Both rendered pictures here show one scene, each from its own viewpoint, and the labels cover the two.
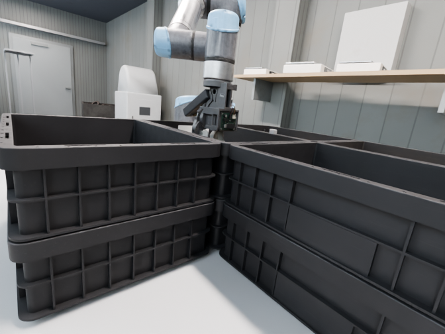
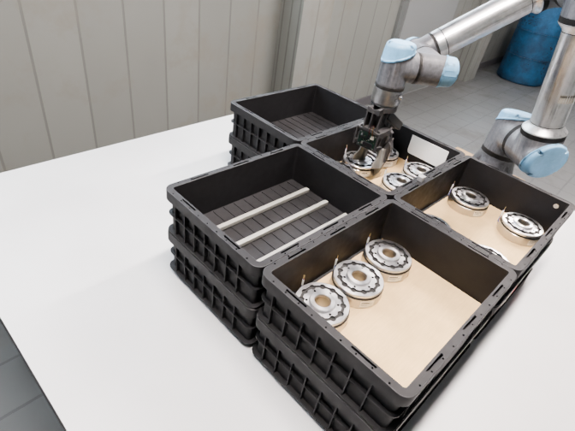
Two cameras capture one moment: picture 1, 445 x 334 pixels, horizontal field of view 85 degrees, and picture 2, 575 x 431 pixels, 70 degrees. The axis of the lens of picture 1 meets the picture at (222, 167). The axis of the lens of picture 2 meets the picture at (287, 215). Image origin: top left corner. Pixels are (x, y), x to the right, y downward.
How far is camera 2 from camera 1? 1.11 m
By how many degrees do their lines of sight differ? 75
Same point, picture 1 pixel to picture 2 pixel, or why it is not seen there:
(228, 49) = (382, 77)
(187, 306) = not seen: hidden behind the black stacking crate
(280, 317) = not seen: hidden behind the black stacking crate
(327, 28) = not seen: outside the picture
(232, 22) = (388, 54)
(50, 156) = (237, 109)
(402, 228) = (216, 186)
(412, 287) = (207, 209)
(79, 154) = (243, 113)
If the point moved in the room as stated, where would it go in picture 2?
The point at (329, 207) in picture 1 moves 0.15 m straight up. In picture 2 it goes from (241, 180) to (246, 121)
